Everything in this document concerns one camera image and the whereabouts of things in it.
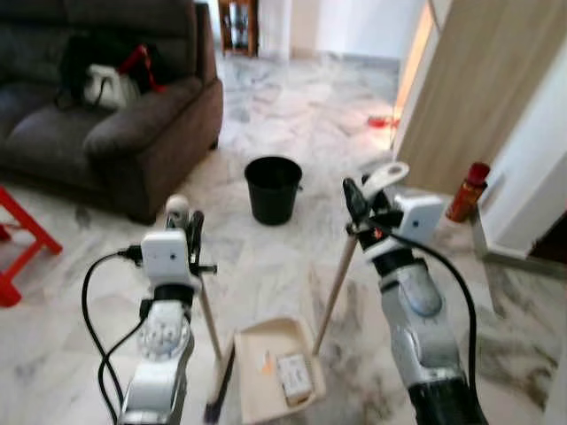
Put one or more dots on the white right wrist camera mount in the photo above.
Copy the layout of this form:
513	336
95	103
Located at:
421	217

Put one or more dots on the black bag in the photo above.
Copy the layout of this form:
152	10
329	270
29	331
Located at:
84	49

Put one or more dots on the black plastic bucket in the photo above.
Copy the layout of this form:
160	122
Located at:
273	195

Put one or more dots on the red floor dish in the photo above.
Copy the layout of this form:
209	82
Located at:
382	122

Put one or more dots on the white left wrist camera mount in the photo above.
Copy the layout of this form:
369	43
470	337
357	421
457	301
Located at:
164	257

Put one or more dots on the small printed carton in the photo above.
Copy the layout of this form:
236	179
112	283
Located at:
294	376

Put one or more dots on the plain wooden door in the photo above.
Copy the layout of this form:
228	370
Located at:
478	88

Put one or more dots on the dark brown sofa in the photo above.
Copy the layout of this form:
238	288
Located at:
151	133

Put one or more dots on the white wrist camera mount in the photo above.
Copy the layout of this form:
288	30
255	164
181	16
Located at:
164	257
421	217

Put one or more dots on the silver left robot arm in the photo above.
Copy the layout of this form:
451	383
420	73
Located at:
159	372

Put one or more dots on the red metal stool frame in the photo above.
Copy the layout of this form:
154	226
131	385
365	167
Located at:
31	221

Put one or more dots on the dark wooden cabinet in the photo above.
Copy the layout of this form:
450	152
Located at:
237	27

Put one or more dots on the white pouch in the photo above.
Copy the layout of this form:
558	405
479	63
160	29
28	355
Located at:
111	88

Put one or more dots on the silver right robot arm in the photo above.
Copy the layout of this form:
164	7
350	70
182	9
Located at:
425	336

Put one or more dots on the red spray can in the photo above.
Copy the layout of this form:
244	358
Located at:
465	199

